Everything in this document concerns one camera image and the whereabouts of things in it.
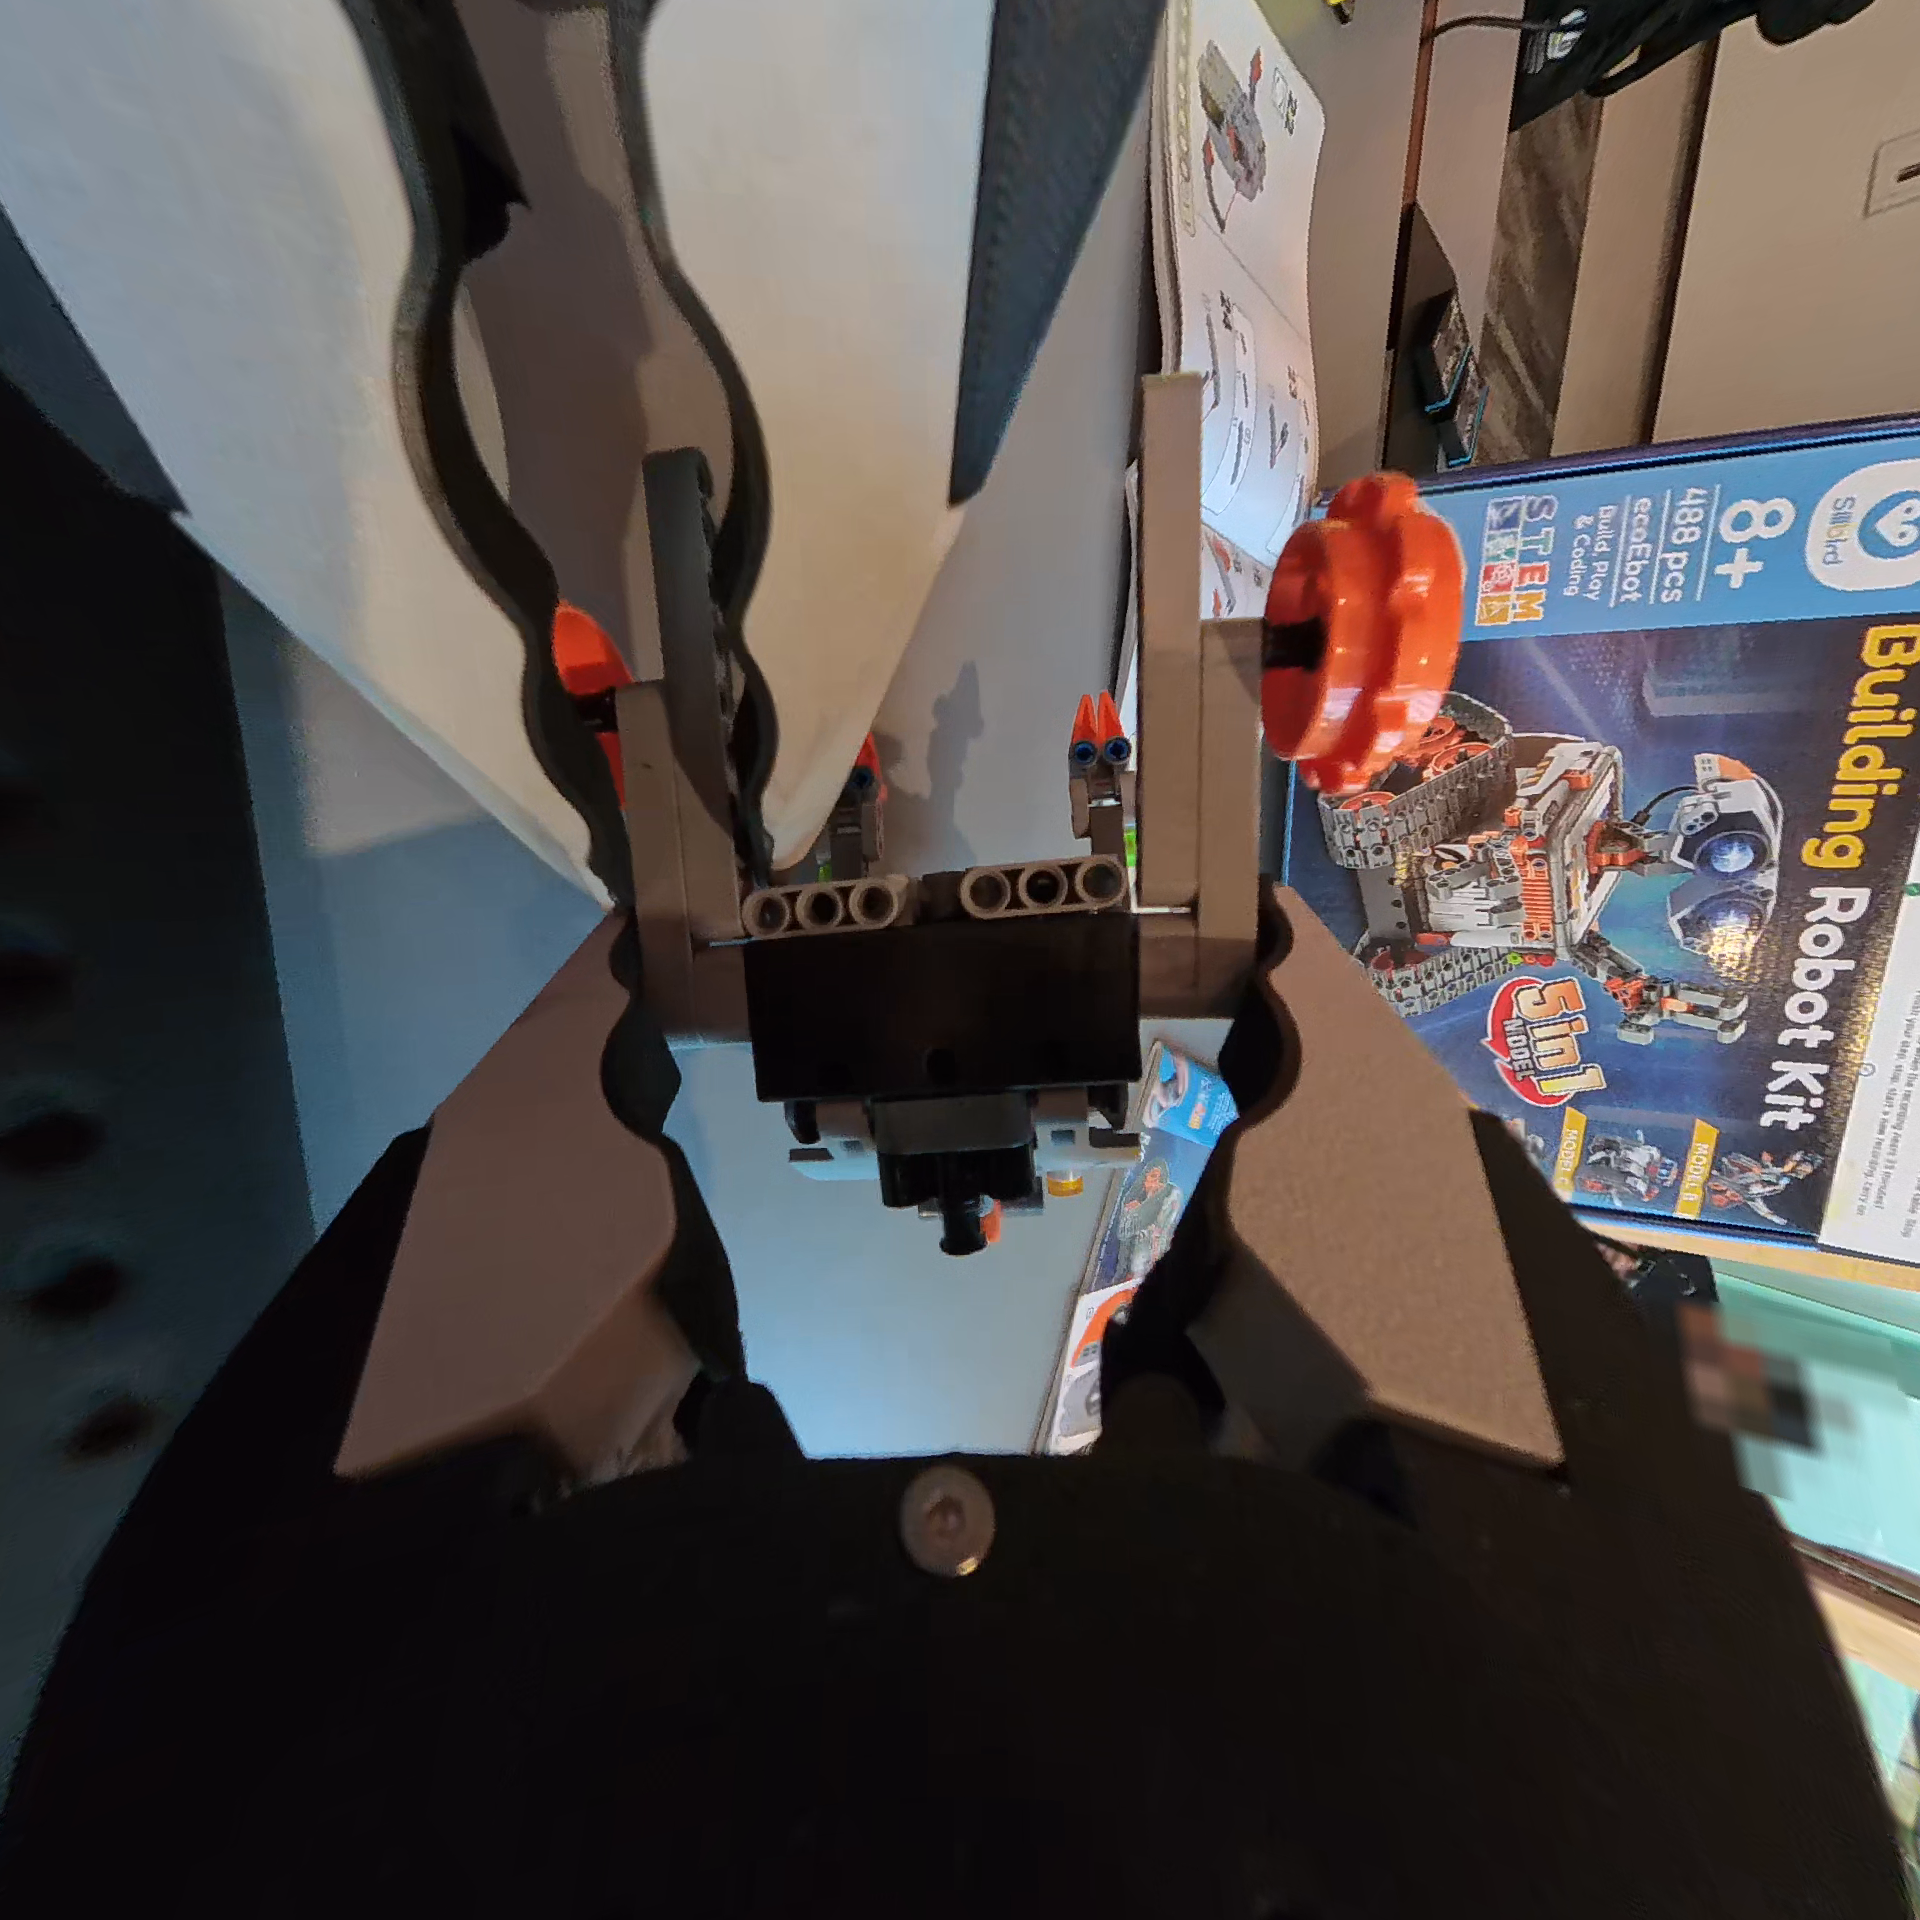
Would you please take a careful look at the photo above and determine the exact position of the white instruction booklet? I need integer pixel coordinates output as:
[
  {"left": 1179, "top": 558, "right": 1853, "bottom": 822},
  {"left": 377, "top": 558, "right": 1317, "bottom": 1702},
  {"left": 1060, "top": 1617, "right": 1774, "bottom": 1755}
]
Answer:
[{"left": 1148, "top": 0, "right": 1327, "bottom": 634}]

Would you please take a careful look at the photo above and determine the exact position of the blue cover booklet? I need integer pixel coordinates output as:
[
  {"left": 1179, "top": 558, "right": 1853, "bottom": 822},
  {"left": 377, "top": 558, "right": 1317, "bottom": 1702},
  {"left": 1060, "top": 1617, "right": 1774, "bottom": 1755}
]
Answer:
[{"left": 1035, "top": 1036, "right": 1248, "bottom": 1462}]

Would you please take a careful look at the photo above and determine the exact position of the orange wheel grey beam leg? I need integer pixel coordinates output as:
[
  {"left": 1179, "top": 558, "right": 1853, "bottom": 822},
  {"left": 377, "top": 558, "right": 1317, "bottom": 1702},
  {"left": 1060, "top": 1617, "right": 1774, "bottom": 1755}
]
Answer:
[{"left": 1127, "top": 374, "right": 1467, "bottom": 1028}]

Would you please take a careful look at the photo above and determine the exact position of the blue robot kit box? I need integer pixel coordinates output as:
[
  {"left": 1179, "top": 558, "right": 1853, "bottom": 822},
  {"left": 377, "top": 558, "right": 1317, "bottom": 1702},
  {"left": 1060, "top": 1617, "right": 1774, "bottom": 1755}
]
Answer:
[{"left": 1281, "top": 423, "right": 1920, "bottom": 1249}]

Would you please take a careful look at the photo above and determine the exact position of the grey toy robot model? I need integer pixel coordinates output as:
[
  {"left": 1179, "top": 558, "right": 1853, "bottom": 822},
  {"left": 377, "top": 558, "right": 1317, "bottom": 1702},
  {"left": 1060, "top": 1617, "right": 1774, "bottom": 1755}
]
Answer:
[{"left": 550, "top": 449, "right": 1144, "bottom": 1259}]

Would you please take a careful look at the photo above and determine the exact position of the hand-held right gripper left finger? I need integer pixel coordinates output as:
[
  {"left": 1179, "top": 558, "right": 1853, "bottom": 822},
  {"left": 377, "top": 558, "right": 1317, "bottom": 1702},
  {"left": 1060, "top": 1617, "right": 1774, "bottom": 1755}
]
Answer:
[{"left": 334, "top": 908, "right": 749, "bottom": 1480}]

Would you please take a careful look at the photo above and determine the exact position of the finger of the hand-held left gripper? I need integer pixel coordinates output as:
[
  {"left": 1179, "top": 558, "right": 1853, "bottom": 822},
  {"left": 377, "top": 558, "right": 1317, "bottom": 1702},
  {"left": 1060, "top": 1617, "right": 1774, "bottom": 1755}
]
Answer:
[
  {"left": 603, "top": 0, "right": 1004, "bottom": 892},
  {"left": 0, "top": 0, "right": 635, "bottom": 912}
]

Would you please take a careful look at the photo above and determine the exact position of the small black blue box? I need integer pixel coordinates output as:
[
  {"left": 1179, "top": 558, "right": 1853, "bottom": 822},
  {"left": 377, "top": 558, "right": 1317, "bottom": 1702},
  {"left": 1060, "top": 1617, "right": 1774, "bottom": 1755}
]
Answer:
[{"left": 1409, "top": 294, "right": 1489, "bottom": 472}]

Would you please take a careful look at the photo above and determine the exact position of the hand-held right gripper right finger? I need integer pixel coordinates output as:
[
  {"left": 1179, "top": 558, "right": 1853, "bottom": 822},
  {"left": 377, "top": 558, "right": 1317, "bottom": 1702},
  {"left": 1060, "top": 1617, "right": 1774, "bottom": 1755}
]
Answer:
[{"left": 1104, "top": 883, "right": 1568, "bottom": 1468}]

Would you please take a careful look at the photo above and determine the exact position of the grey desk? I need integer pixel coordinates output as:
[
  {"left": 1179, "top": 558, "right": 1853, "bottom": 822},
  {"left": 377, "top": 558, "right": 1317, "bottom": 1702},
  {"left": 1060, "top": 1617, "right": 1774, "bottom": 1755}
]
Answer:
[{"left": 224, "top": 0, "right": 1419, "bottom": 1466}]

